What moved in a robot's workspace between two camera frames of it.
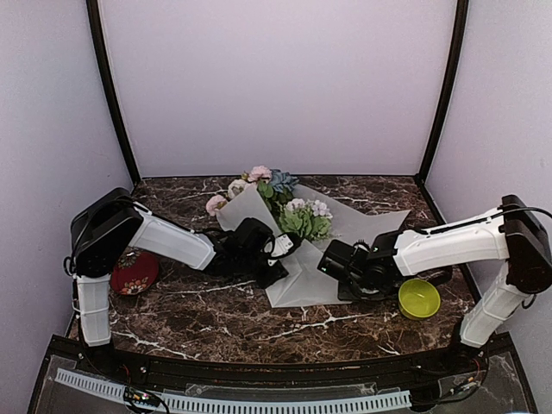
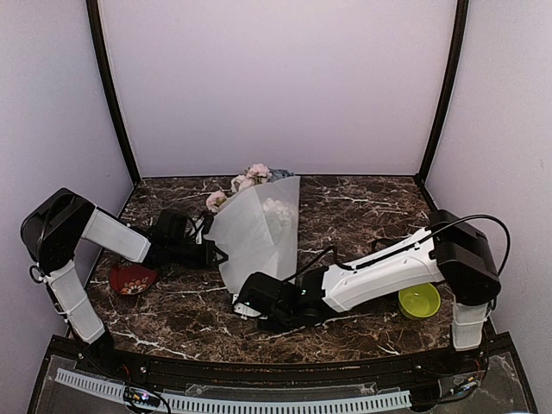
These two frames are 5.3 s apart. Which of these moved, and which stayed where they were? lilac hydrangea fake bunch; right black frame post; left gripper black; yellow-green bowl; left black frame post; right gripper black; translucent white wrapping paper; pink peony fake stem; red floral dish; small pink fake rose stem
Moved: translucent white wrapping paper; lilac hydrangea fake bunch; left gripper black; right gripper black
Stayed: red floral dish; pink peony fake stem; yellow-green bowl; left black frame post; right black frame post; small pink fake rose stem
